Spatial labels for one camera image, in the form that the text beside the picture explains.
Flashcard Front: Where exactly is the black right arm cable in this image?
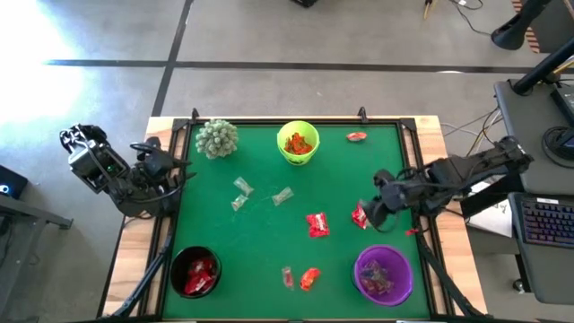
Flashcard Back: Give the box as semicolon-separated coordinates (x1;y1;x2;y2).
374;166;421;234

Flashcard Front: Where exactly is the black support strut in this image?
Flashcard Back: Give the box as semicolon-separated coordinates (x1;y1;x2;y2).
415;232;488;321
99;232;177;321

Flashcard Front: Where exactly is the orange striped object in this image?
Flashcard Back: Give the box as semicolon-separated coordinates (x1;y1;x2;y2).
511;0;542;54

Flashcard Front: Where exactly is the green felt mat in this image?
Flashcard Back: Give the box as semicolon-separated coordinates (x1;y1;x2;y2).
162;121;431;319

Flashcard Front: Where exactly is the wooden table board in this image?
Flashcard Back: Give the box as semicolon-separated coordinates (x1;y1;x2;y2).
100;115;490;318

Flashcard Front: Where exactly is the black tapered stand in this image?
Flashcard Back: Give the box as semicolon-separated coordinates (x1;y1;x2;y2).
491;0;553;51

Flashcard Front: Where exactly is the grey laptop with backlit keyboard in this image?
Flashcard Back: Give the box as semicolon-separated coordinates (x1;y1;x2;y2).
508;191;574;307

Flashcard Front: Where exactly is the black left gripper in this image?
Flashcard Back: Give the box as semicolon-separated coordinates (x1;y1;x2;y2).
143;147;197;192

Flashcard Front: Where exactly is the black plastic bucket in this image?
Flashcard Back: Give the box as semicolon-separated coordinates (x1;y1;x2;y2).
169;245;222;300

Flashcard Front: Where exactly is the black slanted pole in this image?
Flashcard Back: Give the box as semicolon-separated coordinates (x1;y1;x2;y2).
510;35;574;96

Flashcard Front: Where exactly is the purple plastic bucket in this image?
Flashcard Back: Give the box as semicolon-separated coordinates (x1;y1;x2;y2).
352;244;414;308

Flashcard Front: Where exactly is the lime green pumpkin-face bucket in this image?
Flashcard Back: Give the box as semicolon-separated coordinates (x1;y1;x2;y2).
276;119;321;167

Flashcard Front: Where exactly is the red white KitKat bar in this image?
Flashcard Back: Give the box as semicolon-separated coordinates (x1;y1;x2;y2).
183;277;203;296

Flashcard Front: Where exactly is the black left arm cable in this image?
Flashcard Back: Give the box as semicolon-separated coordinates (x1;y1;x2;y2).
128;141;185;203

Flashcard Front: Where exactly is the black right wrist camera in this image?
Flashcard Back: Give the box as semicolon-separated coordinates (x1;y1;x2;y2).
362;199;387;231

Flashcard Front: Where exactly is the dark device on desk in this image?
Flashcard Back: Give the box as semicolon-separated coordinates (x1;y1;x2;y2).
550;83;574;127

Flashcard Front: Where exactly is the red Skittles pack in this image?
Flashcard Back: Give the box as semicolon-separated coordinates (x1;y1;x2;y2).
351;201;370;231
192;271;217;292
190;258;216;277
306;212;331;239

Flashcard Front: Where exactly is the grey desk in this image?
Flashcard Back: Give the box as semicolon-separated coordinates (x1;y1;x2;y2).
492;78;574;196

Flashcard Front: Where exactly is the bundle of loose cables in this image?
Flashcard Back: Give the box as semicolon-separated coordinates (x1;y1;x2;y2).
441;106;506;156

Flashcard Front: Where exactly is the round black puck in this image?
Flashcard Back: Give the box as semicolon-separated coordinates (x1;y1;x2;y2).
541;126;574;162

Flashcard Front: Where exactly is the white paper sheet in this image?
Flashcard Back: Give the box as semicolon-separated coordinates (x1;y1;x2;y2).
467;181;515;239

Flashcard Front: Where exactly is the black floor cable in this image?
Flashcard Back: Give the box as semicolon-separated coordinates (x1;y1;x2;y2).
448;0;494;38

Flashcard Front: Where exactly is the grey side table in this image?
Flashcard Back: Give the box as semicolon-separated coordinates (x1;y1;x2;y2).
0;193;75;323

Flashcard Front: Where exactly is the spiky pale green plant ball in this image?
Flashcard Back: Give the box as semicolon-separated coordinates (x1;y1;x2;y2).
194;118;239;160

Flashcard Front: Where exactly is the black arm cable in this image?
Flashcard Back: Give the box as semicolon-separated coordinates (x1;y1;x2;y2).
128;141;185;203
374;166;421;234

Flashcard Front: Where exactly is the black aluminium table frame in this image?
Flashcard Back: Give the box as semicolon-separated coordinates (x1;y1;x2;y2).
137;117;450;322

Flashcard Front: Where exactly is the orange Reese's pack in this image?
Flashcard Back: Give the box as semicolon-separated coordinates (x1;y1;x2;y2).
295;136;314;156
284;133;306;153
299;266;322;292

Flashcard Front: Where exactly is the black box with blue light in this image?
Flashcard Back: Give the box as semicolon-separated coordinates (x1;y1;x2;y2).
0;164;30;201

